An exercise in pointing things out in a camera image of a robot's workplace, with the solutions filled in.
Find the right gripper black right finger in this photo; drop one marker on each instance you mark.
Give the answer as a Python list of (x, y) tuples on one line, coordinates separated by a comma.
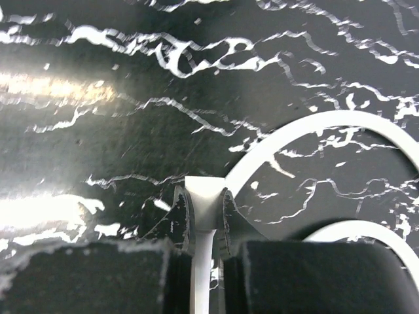
[(350, 266)]

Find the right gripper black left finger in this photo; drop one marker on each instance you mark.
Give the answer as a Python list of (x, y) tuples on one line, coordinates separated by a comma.
[(151, 274)]

